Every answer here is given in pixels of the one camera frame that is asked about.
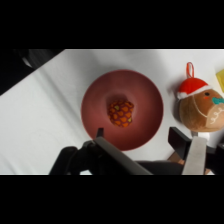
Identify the black covered robot stand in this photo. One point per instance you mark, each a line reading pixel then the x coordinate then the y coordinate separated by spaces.
pixel 20 66

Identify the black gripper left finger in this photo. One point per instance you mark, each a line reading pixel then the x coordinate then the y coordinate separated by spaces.
pixel 123 158

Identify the yellow cube block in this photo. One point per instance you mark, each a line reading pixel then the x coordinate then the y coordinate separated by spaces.
pixel 220 80

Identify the pink bowl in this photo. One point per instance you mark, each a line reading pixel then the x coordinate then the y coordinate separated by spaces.
pixel 140 93

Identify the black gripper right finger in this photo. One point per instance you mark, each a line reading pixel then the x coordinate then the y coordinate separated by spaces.
pixel 195 156

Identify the gingerbread plush with santa hat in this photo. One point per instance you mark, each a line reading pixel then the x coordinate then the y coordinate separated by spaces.
pixel 200 110

